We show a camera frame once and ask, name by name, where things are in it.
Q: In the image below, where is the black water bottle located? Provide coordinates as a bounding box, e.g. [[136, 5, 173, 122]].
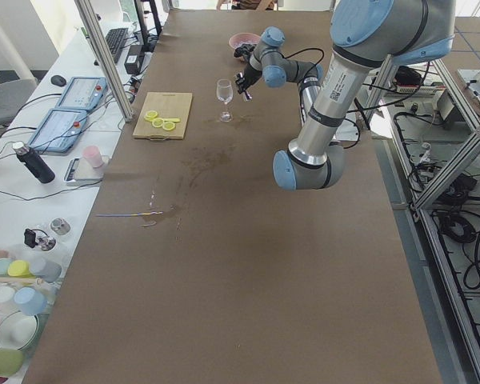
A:
[[12, 141, 55, 184]]

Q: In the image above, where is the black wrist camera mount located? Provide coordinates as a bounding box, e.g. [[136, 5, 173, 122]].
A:
[[234, 43, 256, 62]]

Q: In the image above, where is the white kitchen scale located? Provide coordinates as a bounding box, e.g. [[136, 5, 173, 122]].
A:
[[63, 156, 110, 186]]

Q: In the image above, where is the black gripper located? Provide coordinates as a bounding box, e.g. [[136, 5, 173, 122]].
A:
[[235, 63, 262, 96]]

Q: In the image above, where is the aluminium frame post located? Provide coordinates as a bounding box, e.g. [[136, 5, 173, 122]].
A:
[[74, 0, 134, 122]]

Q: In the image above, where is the blue teach pendant near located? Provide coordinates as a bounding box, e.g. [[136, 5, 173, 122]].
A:
[[28, 108, 88, 155]]

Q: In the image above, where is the white green rimmed plate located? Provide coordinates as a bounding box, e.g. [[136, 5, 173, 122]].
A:
[[0, 311, 38, 350]]

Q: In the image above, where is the black computer mouse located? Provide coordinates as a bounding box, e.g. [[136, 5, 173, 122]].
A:
[[50, 75, 66, 87]]

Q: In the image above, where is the bamboo cutting board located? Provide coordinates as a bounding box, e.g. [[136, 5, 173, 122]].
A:
[[133, 92, 193, 140]]

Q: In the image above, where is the pink bowl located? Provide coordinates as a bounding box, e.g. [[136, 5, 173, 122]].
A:
[[229, 33, 261, 58]]

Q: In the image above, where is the black keyboard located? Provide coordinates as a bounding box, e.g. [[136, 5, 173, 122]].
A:
[[106, 27, 129, 63]]

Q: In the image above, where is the clear wine glass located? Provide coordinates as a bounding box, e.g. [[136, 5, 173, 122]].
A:
[[216, 79, 234, 122]]

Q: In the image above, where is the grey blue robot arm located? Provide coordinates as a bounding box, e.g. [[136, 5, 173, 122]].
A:
[[235, 1, 455, 190]]

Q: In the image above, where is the blue teach pendant far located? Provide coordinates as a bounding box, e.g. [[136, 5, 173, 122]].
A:
[[56, 77, 107, 112]]

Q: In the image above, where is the lemon slice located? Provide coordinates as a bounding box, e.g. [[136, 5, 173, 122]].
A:
[[162, 122, 176, 131], [144, 110, 158, 122], [151, 118, 164, 128]]

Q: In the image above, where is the lemon slice middle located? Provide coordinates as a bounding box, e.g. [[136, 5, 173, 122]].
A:
[[151, 118, 164, 128]]

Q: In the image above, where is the clear ice cubes pile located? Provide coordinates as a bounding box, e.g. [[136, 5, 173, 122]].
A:
[[235, 38, 258, 47]]

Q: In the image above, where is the steel double jigger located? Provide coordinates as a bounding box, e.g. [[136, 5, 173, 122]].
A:
[[235, 72, 252, 102]]

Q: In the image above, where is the lemon slice far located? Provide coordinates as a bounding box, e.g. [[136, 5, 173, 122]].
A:
[[162, 122, 176, 131]]

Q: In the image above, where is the lemon slice near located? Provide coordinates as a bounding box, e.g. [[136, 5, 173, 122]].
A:
[[144, 110, 158, 122]]

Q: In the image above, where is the pink cup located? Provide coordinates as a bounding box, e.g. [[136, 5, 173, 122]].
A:
[[82, 146, 104, 168]]

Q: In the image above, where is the blue teach pendant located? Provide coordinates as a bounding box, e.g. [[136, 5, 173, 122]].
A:
[[56, 77, 107, 112], [28, 108, 88, 155]]

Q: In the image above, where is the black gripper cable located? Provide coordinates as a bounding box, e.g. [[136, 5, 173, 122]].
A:
[[282, 47, 326, 87]]

